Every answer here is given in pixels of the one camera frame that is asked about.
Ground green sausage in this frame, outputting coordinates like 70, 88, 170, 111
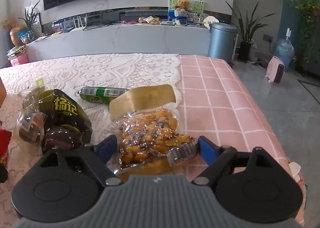
78, 86, 129, 104

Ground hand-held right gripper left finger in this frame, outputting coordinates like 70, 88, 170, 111
39, 134, 124, 187

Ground pile of papers and packets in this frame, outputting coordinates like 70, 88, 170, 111
6, 45, 27, 57

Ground peanut packet with tan header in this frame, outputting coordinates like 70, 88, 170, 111
109, 84, 197, 171

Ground heap of yellow snack packets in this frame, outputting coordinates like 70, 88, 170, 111
138, 15, 162, 26

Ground white round hand fan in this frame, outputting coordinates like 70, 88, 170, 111
203, 15, 220, 28

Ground dark packet with yellow print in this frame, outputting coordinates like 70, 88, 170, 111
39, 89, 93, 154

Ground small clear dark snack packet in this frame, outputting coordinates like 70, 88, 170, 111
15, 111, 48, 143

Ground blue plastic packet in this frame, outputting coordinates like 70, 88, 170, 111
18, 30, 32, 43

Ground brown round vase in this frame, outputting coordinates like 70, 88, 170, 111
9, 26, 26, 46

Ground olive snack packet green label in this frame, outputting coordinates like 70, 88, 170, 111
22, 77, 47, 111

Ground pink fan heater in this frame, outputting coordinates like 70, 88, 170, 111
265, 56, 286, 84

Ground pink storage box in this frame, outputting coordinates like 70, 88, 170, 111
7, 52, 29, 67

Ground blue water jug with pump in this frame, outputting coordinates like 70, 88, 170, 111
274, 27, 295, 68

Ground white lace tablecloth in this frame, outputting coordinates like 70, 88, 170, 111
0, 53, 182, 228

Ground pink checked table cover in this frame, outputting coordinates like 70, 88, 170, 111
175, 54, 307, 228

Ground green potted plant in glass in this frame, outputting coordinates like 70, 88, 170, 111
18, 0, 42, 39

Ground blue lidded tub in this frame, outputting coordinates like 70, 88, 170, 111
175, 16, 189, 27

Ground grey metal trash can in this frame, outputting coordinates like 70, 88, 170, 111
208, 22, 239, 65

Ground large red snack packet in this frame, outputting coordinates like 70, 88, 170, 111
0, 121, 13, 184

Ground long-leaf potted plant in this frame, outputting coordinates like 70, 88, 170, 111
225, 0, 276, 62

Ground white marble TV console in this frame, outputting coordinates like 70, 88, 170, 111
25, 21, 213, 63

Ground trailing ivy plant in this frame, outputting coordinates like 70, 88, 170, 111
287, 0, 320, 66

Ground white router with antennas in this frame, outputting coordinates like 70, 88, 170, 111
69, 15, 88, 33

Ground loose papers on console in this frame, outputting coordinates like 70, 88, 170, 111
32, 31, 62, 42

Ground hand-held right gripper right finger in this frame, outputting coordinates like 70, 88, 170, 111
191, 135, 276, 186

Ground brown teddy bear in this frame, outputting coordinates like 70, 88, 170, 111
173, 0, 191, 11

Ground orange cardboard box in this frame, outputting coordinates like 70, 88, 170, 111
0, 77, 7, 108

